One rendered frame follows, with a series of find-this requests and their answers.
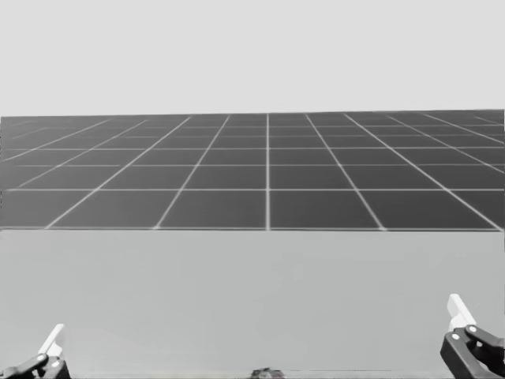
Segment red carton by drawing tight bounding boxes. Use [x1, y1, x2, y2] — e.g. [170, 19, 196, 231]
[251, 367, 283, 379]

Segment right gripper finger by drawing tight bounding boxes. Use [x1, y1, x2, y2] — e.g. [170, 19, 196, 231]
[439, 293, 505, 379]

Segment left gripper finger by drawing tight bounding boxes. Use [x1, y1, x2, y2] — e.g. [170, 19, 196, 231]
[0, 323, 73, 379]

